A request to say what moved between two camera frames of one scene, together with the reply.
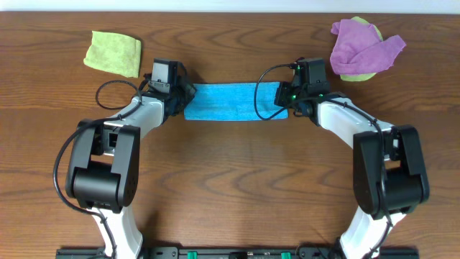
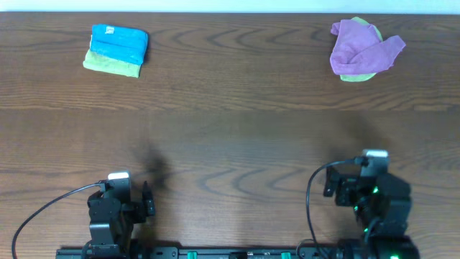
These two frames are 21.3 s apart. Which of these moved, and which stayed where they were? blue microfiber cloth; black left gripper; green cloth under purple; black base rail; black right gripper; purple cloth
Moved: black right gripper; blue microfiber cloth; black left gripper
Stayed: purple cloth; green cloth under purple; black base rail
